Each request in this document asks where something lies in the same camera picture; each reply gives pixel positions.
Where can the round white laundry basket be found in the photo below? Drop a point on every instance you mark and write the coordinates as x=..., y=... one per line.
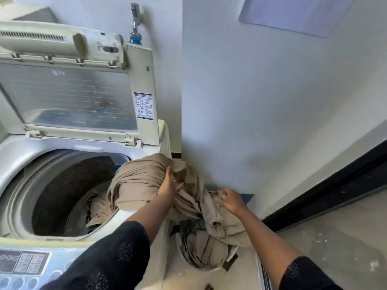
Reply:
x=230, y=262

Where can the dark blue flat piece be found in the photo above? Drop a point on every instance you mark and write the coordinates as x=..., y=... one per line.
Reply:
x=248, y=198

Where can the glass washing machine lid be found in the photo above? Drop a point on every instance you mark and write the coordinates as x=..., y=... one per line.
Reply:
x=69, y=96

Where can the beige clothes sheet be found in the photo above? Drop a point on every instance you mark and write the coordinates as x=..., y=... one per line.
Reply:
x=142, y=178

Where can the printed white paper sheet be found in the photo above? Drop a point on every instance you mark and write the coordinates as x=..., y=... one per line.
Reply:
x=290, y=12

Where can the person's right hand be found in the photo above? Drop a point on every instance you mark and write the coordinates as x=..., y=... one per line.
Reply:
x=231, y=200

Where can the metal wall tap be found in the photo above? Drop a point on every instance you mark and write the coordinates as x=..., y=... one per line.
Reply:
x=135, y=15

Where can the white top-load washing machine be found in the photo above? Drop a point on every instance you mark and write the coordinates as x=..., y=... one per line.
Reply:
x=18, y=166

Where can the person's right forearm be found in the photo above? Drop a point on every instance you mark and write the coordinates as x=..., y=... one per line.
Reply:
x=266, y=241

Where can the person's left hand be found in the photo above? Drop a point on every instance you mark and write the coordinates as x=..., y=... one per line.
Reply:
x=170, y=188

